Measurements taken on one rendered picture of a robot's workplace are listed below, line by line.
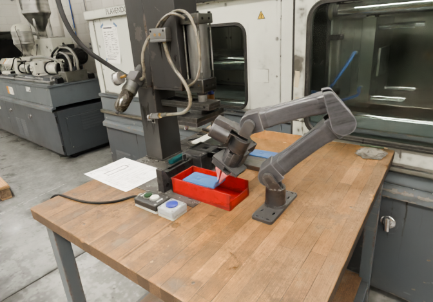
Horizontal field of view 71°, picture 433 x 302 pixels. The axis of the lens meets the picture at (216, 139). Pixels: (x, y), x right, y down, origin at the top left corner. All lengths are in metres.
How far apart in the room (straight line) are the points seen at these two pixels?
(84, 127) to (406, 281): 3.74
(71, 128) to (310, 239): 3.71
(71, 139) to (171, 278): 3.63
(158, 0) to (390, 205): 1.38
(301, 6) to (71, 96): 3.24
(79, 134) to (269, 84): 3.06
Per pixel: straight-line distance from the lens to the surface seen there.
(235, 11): 1.88
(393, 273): 1.93
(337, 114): 0.86
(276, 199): 0.98
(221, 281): 0.78
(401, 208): 1.72
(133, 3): 1.37
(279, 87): 1.76
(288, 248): 0.87
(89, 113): 4.37
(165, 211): 0.99
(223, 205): 1.01
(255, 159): 1.32
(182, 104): 1.27
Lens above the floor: 1.44
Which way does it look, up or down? 19 degrees down
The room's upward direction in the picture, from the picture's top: 4 degrees counter-clockwise
